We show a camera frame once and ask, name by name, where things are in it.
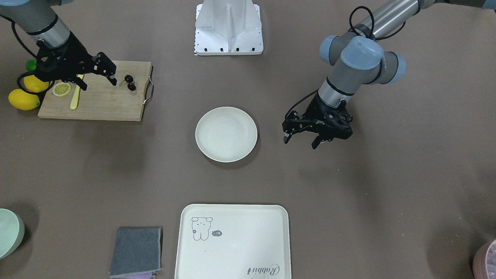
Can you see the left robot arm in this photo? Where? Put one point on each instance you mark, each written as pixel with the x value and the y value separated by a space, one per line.
pixel 357 59

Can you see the wooden cutting board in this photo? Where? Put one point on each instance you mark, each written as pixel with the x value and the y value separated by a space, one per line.
pixel 102 100

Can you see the pink bowl with ice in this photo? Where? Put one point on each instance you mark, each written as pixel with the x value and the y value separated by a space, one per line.
pixel 484 261

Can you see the cream rabbit tray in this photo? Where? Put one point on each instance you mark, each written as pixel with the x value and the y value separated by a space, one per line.
pixel 230 241

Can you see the yellow lemon upper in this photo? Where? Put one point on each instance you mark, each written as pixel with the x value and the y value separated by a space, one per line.
pixel 34 84

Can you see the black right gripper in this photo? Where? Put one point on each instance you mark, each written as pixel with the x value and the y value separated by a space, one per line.
pixel 76 54

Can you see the grey folded cloth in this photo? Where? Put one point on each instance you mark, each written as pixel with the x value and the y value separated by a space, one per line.
pixel 136 250

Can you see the lemon slice lower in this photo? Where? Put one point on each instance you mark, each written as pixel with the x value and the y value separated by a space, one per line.
pixel 61 89

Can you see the mint green bowl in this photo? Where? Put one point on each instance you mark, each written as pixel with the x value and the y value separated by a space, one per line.
pixel 12 231

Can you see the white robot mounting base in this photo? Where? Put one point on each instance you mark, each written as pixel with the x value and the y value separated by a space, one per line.
pixel 228 27

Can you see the purple cloth under grey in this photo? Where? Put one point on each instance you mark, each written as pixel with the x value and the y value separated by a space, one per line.
pixel 145 275

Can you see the yellow lemon lower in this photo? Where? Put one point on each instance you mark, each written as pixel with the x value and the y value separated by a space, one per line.
pixel 22 100

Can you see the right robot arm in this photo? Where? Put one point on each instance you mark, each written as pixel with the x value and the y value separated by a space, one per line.
pixel 37 19

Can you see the yellow lemon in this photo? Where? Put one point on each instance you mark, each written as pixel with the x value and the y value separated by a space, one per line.
pixel 22 100
pixel 34 84

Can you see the green lime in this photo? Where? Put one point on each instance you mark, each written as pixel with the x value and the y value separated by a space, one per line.
pixel 31 65

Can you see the dark red cherry pair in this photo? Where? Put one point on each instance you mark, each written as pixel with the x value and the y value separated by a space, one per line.
pixel 129 82

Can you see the cream round plate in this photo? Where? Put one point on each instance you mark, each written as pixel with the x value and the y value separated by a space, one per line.
pixel 226 134

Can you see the yellow plastic knife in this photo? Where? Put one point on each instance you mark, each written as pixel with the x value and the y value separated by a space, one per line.
pixel 75 98

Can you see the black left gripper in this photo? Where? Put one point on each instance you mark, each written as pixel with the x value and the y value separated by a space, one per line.
pixel 314 112

